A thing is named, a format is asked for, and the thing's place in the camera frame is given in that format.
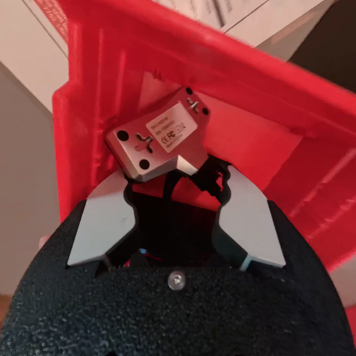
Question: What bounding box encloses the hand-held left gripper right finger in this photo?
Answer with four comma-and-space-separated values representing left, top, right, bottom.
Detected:
211, 165, 287, 272

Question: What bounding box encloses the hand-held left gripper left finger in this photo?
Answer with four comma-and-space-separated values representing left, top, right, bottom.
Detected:
67, 170, 139, 267

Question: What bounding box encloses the silver adapter box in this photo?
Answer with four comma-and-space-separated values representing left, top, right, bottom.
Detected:
105, 87, 231, 205

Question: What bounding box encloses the red bin with cables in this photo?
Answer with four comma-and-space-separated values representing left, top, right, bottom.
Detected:
33, 0, 356, 315

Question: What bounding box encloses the grey desk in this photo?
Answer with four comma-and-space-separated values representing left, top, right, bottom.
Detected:
0, 61, 70, 298

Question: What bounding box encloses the black panel with wooden back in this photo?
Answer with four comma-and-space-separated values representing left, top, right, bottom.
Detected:
289, 0, 356, 93

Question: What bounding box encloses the white panel stand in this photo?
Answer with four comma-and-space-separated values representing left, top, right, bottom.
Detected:
156, 0, 331, 53

